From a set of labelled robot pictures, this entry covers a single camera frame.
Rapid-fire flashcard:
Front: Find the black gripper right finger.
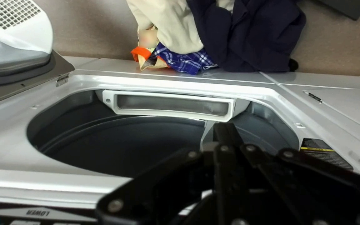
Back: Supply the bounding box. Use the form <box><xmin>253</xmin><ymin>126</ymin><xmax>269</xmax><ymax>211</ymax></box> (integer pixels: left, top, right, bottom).
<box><xmin>228</xmin><ymin>122</ymin><xmax>360</xmax><ymax>225</ymax></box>

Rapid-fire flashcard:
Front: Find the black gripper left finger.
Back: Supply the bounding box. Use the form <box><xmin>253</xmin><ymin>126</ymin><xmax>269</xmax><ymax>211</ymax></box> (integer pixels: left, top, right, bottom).
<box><xmin>96</xmin><ymin>122</ymin><xmax>231</xmax><ymax>225</ymax></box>

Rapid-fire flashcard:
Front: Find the white top-load washing machine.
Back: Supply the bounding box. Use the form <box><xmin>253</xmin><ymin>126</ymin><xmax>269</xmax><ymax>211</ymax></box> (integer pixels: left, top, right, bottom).
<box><xmin>0</xmin><ymin>55</ymin><xmax>360</xmax><ymax>225</ymax></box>

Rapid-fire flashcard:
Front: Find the dark grey washer drum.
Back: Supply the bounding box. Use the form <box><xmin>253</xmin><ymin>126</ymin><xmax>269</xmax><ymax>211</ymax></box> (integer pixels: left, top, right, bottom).
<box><xmin>26</xmin><ymin>88</ymin><xmax>300</xmax><ymax>178</ymax></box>

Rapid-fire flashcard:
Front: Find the white detergent dispenser tray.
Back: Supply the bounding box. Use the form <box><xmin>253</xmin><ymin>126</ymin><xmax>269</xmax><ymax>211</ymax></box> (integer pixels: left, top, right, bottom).
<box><xmin>101</xmin><ymin>88</ymin><xmax>236</xmax><ymax>123</ymax></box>

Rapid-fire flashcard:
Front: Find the blue plaid cloth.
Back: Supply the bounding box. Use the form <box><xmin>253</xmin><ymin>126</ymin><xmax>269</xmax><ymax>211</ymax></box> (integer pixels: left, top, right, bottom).
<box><xmin>151</xmin><ymin>41</ymin><xmax>219</xmax><ymax>76</ymax></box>

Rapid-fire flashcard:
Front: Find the dark washer control panel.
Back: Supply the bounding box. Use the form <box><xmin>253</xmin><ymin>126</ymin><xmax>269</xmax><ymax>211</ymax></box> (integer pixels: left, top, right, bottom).
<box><xmin>0</xmin><ymin>201</ymin><xmax>103</xmax><ymax>225</ymax></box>

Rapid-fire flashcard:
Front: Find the small metal lid hinge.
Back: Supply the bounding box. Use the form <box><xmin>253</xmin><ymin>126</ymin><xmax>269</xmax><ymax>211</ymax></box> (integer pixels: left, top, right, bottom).
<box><xmin>55</xmin><ymin>72</ymin><xmax>71</xmax><ymax>87</ymax></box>

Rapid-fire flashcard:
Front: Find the navy blue garment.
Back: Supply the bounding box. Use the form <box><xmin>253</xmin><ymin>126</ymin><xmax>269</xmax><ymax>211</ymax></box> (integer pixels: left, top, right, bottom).
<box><xmin>186</xmin><ymin>0</ymin><xmax>308</xmax><ymax>73</ymax></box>

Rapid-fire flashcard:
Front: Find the beige cloth garment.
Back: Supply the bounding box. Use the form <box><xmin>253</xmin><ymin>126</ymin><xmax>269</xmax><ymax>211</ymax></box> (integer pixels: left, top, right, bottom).
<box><xmin>126</xmin><ymin>0</ymin><xmax>235</xmax><ymax>55</ymax></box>

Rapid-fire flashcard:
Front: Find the white washer lid with window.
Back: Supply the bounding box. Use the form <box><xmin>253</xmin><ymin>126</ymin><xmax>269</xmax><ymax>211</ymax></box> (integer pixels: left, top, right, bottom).
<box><xmin>0</xmin><ymin>0</ymin><xmax>75</xmax><ymax>110</ymax></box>

